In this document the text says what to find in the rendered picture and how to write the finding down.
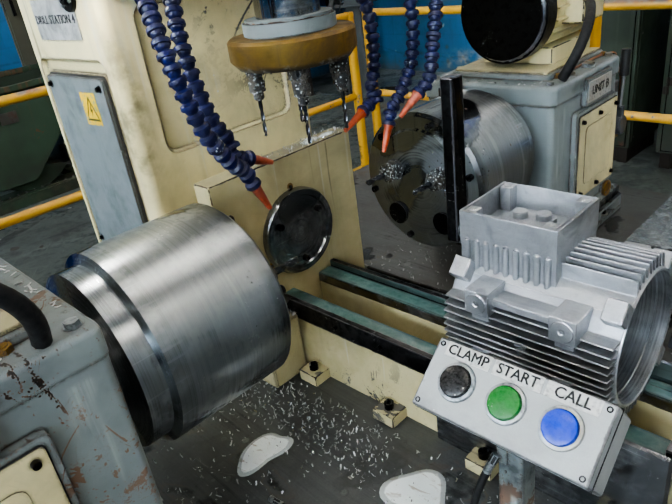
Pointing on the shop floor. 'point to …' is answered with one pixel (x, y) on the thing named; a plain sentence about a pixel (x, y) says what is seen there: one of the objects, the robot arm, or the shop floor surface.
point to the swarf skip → (29, 145)
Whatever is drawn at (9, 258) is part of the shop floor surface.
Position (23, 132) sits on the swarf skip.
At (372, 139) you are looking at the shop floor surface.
